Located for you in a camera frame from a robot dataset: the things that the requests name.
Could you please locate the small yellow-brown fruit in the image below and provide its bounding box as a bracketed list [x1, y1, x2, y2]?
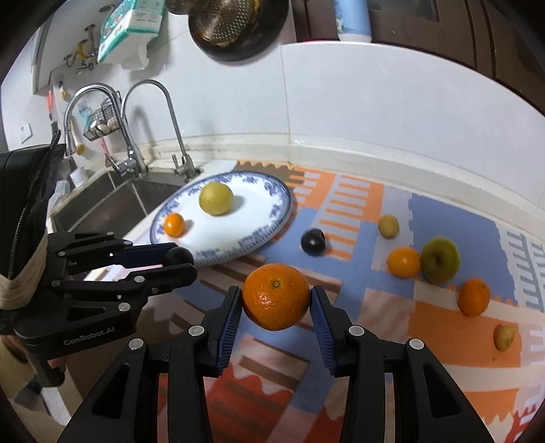
[493, 324, 516, 352]
[378, 215, 400, 239]

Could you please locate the steel pull-down spring faucet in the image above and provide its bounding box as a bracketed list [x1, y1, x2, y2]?
[63, 84, 148, 178]

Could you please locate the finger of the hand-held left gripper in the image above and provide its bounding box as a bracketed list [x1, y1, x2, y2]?
[47, 232, 178, 278]
[17, 263, 198, 338]

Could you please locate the dark purple plum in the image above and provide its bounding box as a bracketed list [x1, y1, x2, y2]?
[300, 228, 327, 257]
[165, 247, 194, 268]

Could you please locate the black wire basket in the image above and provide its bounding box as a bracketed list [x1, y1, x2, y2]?
[82, 98, 122, 141]

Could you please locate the blue patterned white plate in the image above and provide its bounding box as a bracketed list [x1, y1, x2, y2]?
[149, 171, 294, 267]

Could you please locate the large orange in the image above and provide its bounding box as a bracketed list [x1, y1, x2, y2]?
[242, 263, 311, 332]

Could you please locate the brass strainer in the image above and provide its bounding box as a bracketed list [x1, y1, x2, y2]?
[192, 0, 261, 47]

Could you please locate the stainless steel sink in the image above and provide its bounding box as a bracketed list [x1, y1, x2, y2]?
[51, 168, 185, 240]

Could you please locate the yellow dish brush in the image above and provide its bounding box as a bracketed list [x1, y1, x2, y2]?
[66, 116, 86, 155]

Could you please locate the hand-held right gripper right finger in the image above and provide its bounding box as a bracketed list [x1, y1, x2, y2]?
[309, 286, 497, 443]

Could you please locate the small orange kumquat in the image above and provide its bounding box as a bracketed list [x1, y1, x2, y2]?
[163, 213, 187, 238]

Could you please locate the dark brown window frame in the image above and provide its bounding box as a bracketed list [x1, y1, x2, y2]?
[291, 0, 545, 109]

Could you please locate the large yellow citrus fruit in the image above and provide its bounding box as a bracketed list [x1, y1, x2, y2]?
[199, 181, 234, 216]

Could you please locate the yellow handle water valve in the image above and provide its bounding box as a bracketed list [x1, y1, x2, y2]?
[64, 26, 101, 73]

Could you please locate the green paper towel pack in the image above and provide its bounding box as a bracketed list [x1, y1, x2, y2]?
[96, 0, 166, 71]

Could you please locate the colourful patterned mat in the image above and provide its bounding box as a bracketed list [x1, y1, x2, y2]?
[140, 159, 545, 443]

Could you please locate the slim steel gooseneck faucet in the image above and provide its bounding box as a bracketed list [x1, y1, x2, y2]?
[121, 79, 199, 180]

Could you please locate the green apple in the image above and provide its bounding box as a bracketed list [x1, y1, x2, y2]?
[421, 237, 461, 286]

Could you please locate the blue soap pump bottle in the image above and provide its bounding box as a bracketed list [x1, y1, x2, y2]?
[332, 0, 372, 43]

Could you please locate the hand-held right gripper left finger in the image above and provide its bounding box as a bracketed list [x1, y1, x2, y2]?
[55, 285, 244, 443]

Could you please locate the black frying pan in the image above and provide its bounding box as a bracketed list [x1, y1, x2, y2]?
[189, 0, 284, 63]

